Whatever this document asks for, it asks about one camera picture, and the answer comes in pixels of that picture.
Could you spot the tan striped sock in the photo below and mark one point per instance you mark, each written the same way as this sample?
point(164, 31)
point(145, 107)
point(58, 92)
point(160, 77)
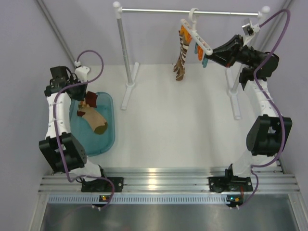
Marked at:
point(90, 100)
point(95, 120)

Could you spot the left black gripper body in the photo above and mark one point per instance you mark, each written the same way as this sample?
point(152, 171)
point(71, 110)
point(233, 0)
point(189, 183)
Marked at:
point(79, 91)

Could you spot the orange clothes peg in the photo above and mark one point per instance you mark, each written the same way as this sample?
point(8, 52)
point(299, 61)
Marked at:
point(188, 38)
point(184, 32)
point(200, 53)

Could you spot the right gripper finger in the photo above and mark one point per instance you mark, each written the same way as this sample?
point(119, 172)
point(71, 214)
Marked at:
point(234, 44)
point(225, 59)

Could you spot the brown white striped sock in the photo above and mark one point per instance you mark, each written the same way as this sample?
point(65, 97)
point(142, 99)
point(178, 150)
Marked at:
point(179, 68)

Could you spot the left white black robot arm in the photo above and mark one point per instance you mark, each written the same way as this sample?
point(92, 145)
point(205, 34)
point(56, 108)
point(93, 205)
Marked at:
point(63, 151)

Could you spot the white clip hanger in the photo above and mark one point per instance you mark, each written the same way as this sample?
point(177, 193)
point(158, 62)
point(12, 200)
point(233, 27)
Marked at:
point(191, 29)

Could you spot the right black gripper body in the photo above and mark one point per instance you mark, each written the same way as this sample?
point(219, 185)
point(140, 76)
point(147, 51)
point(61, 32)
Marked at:
point(246, 56)

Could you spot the aluminium mounting rail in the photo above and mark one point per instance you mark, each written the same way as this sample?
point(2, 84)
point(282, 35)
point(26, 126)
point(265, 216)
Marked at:
point(271, 180)

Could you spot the teal plastic basin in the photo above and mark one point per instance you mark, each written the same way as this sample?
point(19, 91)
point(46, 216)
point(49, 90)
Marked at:
point(94, 144)

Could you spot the teal clothes peg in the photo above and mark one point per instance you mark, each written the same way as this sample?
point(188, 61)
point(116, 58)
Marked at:
point(205, 61)
point(196, 48)

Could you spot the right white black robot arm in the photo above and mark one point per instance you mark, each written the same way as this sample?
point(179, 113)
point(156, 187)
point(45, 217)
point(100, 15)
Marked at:
point(269, 132)

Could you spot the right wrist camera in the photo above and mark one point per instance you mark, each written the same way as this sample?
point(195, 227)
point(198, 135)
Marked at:
point(249, 28)

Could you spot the perforated cable duct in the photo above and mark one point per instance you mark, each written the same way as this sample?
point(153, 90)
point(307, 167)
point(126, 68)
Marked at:
point(142, 199)

